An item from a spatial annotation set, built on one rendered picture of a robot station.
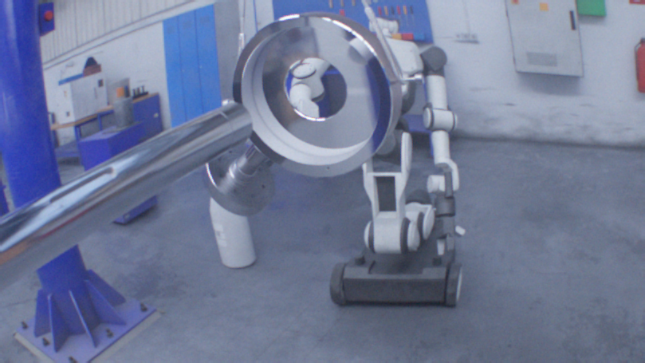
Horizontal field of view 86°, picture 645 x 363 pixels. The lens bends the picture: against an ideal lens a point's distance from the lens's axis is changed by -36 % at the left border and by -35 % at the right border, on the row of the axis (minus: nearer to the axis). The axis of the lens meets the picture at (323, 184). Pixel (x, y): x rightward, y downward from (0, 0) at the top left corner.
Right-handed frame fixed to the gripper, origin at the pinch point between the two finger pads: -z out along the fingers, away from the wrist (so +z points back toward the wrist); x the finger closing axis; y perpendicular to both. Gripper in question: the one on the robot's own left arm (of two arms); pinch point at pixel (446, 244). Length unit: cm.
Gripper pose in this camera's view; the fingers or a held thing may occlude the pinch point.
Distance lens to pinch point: 187.6
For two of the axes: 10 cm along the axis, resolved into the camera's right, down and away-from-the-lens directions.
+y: 9.9, 0.4, 1.4
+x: 1.4, -2.7, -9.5
